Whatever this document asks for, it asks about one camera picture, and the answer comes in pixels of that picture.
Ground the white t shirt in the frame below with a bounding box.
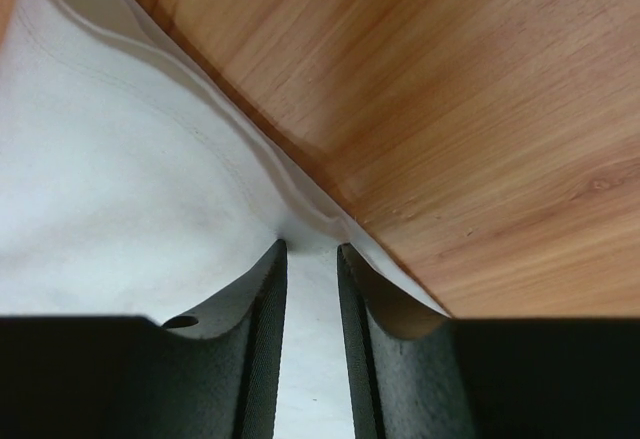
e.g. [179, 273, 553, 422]
[1, 0, 434, 438]

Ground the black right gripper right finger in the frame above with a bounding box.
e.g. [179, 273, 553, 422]
[337, 244, 639, 438]

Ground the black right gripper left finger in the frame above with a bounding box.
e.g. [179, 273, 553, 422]
[1, 240, 287, 438]

